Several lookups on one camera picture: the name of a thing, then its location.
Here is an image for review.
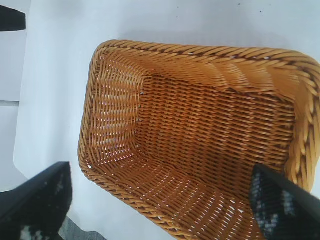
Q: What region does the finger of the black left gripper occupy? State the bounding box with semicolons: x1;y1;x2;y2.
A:
0;4;27;33

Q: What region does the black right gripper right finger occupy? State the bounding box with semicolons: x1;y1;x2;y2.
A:
248;163;320;240

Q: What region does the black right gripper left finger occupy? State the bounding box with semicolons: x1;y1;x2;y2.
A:
0;161;73;240

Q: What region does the tan woven wicker basket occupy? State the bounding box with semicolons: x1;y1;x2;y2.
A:
77;38;320;240

